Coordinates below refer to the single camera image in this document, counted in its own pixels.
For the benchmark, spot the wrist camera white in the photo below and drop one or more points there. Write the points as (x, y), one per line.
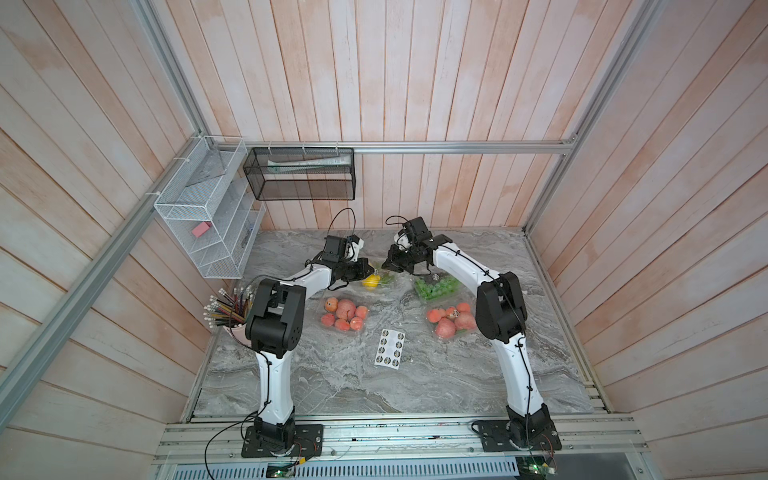
(353, 247)
(402, 240)

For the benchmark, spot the pink eraser block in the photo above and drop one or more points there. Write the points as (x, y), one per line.
(201, 228)

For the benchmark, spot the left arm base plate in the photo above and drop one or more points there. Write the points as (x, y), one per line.
(283, 441)

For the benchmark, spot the aluminium front rail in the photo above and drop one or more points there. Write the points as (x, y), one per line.
(396, 436)

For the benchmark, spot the paper in black basket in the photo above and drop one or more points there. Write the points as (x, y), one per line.
(297, 164)

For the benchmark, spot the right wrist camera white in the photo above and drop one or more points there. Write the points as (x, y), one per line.
(402, 240)

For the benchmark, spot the black wire mesh basket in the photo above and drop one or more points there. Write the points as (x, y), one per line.
(299, 187)

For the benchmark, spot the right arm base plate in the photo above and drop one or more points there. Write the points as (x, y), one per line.
(512, 435)

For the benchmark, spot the white wire mesh shelf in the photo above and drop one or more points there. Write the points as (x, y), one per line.
(206, 184)

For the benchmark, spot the clear box of small peaches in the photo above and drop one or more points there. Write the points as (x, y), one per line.
(343, 314)

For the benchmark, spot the colored pencils bundle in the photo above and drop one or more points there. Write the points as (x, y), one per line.
(228, 309)

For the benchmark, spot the clear box of red apples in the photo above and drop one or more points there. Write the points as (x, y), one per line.
(452, 320)

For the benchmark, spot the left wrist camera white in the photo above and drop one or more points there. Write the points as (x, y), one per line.
(353, 247)

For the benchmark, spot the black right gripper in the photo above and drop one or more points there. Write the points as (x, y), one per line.
(391, 262)

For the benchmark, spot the clear box of grapes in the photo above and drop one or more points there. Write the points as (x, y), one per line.
(435, 286)

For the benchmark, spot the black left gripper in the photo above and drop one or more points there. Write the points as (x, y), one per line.
(362, 264)

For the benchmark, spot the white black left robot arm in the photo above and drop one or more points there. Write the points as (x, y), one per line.
(273, 329)

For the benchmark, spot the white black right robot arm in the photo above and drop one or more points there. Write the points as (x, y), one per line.
(500, 316)

